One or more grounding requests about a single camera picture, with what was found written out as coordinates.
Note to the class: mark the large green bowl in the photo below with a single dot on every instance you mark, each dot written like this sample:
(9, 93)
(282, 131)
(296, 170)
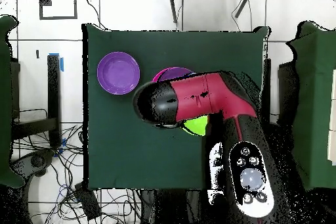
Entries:
(198, 126)

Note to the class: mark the purple bowl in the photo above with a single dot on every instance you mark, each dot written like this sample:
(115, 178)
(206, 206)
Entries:
(118, 73)
(176, 73)

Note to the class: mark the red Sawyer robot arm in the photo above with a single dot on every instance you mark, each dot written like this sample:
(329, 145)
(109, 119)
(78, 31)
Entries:
(204, 95)

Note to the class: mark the dark green tablecloth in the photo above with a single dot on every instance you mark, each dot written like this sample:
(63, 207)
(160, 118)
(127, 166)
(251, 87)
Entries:
(131, 155)

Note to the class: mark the black stand with blue tape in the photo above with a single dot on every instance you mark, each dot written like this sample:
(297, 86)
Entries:
(53, 90)

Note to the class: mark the black power box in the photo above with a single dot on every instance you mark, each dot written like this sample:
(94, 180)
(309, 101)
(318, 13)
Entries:
(88, 203)

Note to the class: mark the black floor stand base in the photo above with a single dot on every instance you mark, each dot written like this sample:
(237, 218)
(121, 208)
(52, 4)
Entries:
(36, 161)

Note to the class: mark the green covered side table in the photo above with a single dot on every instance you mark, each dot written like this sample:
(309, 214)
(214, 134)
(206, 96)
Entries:
(5, 103)
(315, 103)

